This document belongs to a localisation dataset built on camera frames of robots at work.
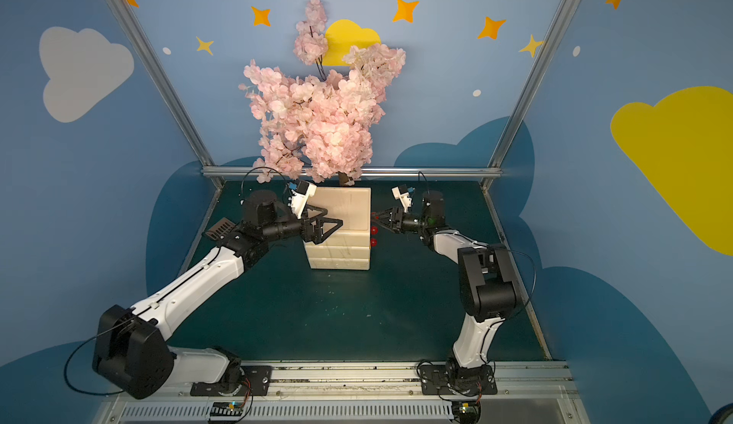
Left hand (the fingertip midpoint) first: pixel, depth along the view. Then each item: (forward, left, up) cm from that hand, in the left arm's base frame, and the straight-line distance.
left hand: (335, 212), depth 75 cm
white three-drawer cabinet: (-3, -3, -13) cm, 13 cm away
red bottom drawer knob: (-3, -11, -10) cm, 15 cm away
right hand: (+7, -12, -10) cm, 17 cm away
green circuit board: (-42, +27, -31) cm, 59 cm away
